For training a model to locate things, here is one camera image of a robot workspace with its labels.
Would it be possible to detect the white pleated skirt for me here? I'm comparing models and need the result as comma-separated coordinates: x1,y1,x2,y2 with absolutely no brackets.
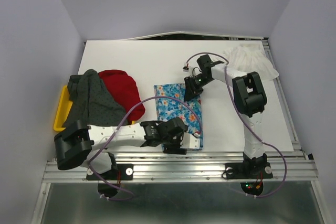
224,44,279,81

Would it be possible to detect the aluminium rail frame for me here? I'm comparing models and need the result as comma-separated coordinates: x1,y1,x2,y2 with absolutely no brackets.
31,35,331,224

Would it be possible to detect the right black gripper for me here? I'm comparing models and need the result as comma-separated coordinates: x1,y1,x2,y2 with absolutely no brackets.
184,74,213,101

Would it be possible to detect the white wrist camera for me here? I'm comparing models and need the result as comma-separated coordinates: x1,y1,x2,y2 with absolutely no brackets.
181,133,201,150
183,62,201,77

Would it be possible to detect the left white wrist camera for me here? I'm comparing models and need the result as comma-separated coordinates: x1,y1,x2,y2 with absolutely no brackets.
181,133,201,150

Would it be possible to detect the blue floral skirt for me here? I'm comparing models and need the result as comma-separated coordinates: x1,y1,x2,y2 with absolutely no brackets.
154,83,202,134

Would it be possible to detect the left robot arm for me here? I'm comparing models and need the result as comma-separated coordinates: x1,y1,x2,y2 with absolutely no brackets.
54,118,188,179

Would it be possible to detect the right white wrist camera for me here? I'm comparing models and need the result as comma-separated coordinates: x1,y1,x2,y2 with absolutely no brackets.
183,62,201,77

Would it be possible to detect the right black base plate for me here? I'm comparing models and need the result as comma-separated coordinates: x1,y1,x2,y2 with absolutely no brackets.
222,163,274,180

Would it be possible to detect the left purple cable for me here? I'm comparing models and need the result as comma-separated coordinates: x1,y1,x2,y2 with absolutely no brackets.
88,95,204,201

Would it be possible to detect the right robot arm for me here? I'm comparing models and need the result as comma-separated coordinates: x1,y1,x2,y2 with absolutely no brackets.
183,52,268,179

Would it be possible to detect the red skirt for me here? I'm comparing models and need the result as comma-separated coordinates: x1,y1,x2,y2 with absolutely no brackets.
97,70,145,125

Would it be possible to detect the dark grey dotted skirt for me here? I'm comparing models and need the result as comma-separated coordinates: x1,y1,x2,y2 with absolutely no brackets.
62,69,126,127

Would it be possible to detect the yellow plastic tray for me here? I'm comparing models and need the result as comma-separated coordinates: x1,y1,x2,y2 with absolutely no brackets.
53,86,73,132

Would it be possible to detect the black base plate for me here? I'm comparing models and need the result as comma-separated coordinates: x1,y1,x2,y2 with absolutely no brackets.
222,163,274,180
91,163,133,181

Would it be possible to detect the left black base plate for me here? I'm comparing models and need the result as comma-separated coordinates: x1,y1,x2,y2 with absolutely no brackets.
91,163,133,181

